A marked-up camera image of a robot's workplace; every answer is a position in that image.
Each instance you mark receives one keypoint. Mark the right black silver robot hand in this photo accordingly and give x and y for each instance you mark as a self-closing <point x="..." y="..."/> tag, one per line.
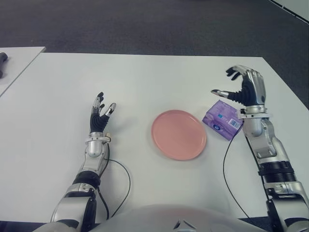
<point x="251" y="89"/>

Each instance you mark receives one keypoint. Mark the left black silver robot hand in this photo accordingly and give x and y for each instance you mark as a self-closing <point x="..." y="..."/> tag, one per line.
<point x="97" y="122"/>

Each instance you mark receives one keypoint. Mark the purple tissue paper pack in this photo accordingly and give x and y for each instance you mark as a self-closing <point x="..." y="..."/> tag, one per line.
<point x="222" y="119"/>

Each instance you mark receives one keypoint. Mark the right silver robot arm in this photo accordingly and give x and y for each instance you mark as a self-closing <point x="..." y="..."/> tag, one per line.
<point x="268" y="149"/>

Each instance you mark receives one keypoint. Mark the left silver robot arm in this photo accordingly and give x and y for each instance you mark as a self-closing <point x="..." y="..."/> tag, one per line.
<point x="94" y="148"/>

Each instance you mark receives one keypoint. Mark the pink round plate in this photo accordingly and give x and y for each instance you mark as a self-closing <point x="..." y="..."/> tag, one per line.
<point x="178" y="134"/>

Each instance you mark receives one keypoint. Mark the silver robot torso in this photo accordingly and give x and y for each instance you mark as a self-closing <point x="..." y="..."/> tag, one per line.
<point x="154" y="217"/>

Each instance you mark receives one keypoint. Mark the black handheld device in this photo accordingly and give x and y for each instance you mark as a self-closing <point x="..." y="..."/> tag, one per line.
<point x="2" y="58"/>

